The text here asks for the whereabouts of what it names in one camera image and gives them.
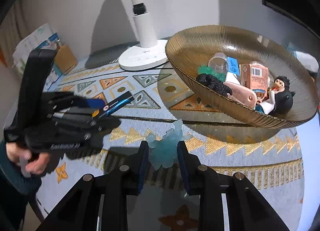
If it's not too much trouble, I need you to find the amber ribbed glass bowl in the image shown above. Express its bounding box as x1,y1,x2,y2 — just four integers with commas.
165,25,318,129

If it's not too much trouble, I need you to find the row of books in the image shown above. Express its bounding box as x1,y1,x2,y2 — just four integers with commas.
12,23,62,75

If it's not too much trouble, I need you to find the translucent blue dinosaur figure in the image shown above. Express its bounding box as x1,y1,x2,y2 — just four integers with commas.
146,119,193,171

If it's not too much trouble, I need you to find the black blue pen case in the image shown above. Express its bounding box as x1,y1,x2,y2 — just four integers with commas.
92,91,134,121

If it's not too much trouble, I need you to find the black haired anime figure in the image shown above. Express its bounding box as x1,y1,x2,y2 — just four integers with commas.
271,76,296,115

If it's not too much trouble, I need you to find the pink case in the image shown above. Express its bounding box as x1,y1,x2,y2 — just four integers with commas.
223,82,257,109

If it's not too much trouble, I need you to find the green leafy toy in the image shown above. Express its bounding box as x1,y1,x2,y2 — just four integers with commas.
197,65,226,82

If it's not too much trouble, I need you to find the patterned blue woven mat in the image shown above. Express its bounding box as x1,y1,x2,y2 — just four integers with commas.
34,60,304,230

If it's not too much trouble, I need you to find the blue rectangular box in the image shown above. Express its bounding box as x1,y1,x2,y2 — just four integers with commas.
227,56,240,76

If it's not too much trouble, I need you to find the black helmet white figure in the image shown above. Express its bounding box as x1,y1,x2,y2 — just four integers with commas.
255,90,276,115

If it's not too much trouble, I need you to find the person's left hand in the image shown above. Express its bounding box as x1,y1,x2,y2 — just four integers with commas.
5,143,50,175

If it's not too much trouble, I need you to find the black dinosaur figure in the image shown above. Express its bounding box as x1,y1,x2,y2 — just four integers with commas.
196,74,233,97

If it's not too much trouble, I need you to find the white desk lamp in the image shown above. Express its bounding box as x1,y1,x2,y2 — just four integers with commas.
118,0,168,71

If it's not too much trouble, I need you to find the clear measuring cup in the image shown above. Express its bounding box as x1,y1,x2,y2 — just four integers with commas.
208,53,229,74

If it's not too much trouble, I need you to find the orange snack box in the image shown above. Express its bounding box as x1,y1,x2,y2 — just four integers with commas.
240,62,269,102

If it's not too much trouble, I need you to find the cork pen holder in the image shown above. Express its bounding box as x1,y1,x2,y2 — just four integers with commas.
54,45,78,75

